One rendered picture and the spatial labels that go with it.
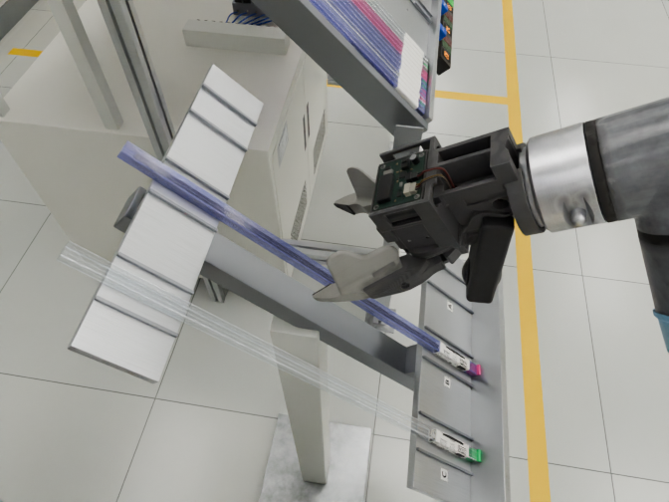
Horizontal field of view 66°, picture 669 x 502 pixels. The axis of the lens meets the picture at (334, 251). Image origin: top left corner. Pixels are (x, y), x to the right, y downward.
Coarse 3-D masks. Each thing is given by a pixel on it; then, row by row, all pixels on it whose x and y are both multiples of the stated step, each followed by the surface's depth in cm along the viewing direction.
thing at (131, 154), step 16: (128, 144) 44; (128, 160) 44; (144, 160) 44; (160, 176) 45; (176, 176) 46; (176, 192) 47; (192, 192) 47; (208, 192) 48; (208, 208) 48; (224, 208) 49; (240, 224) 49; (256, 224) 51; (256, 240) 51; (272, 240) 51; (288, 256) 52; (304, 256) 53; (304, 272) 54; (320, 272) 54; (368, 304) 58; (384, 320) 59; (400, 320) 60; (416, 336) 62; (432, 352) 64
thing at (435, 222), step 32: (384, 160) 44; (416, 160) 41; (448, 160) 39; (480, 160) 38; (512, 160) 36; (384, 192) 41; (416, 192) 39; (448, 192) 39; (480, 192) 38; (512, 192) 37; (384, 224) 41; (416, 224) 40; (448, 224) 40; (480, 224) 42; (416, 256) 44; (448, 256) 42
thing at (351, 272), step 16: (336, 256) 43; (352, 256) 43; (368, 256) 44; (384, 256) 44; (336, 272) 44; (352, 272) 44; (368, 272) 45; (384, 272) 44; (336, 288) 47; (352, 288) 45
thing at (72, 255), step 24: (72, 264) 38; (96, 264) 38; (120, 288) 40; (144, 288) 40; (168, 312) 42; (192, 312) 42; (216, 336) 44; (240, 336) 45; (264, 360) 46; (288, 360) 47; (312, 384) 50; (336, 384) 50; (384, 408) 54; (432, 432) 57
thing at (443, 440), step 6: (438, 432) 58; (438, 438) 58; (444, 438) 58; (450, 438) 59; (438, 444) 58; (444, 444) 58; (450, 444) 59; (456, 444) 59; (462, 444) 60; (450, 450) 59; (456, 450) 59; (462, 450) 60; (468, 450) 60; (462, 456) 60; (468, 456) 60
